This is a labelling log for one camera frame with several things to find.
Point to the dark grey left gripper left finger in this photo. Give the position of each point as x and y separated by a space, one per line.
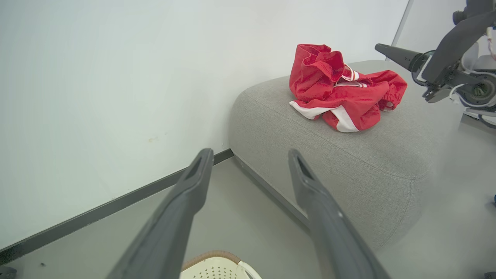
166 232

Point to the red and white clothing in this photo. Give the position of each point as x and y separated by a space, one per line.
348 100

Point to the white perforated laundry basket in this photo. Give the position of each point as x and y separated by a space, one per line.
217 269

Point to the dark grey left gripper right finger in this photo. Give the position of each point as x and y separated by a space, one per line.
337 240

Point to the dark grey baseboard strip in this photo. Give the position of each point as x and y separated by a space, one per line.
97 211

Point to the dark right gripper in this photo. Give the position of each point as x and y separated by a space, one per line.
474 91

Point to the grey fabric seat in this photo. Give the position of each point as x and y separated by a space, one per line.
348 162

